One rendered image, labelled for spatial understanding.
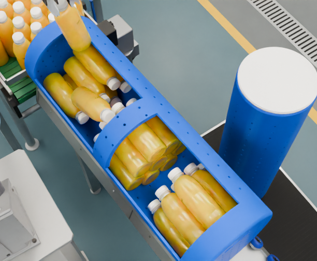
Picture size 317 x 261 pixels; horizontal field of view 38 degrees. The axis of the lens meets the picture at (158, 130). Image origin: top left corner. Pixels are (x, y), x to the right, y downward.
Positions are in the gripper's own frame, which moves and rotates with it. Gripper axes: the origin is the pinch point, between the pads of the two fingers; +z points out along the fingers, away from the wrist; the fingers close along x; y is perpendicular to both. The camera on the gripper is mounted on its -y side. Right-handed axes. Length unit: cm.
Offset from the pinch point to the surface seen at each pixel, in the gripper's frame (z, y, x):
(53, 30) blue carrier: 15.7, -8.8, -1.8
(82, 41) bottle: 13.0, 3.0, 2.1
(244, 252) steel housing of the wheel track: 48, 75, 7
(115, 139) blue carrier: 19.2, 33.3, -8.0
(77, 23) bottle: 5.5, 3.0, 2.1
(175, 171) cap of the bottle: 23, 50, 0
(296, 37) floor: 139, -17, 155
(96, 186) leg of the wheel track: 130, -7, -7
